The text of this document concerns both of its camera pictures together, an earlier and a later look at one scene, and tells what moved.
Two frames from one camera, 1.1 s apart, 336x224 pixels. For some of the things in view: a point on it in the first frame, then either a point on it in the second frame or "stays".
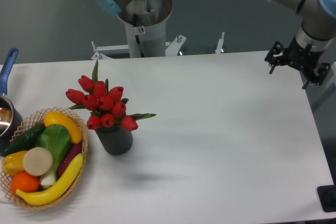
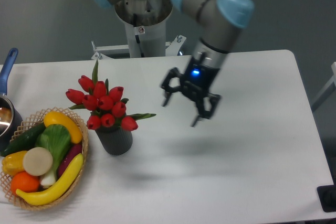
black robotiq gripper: [304, 59] -> [196, 82]
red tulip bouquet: [107, 108] stays
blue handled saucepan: [11, 124] stays
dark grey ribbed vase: [115, 140] stays
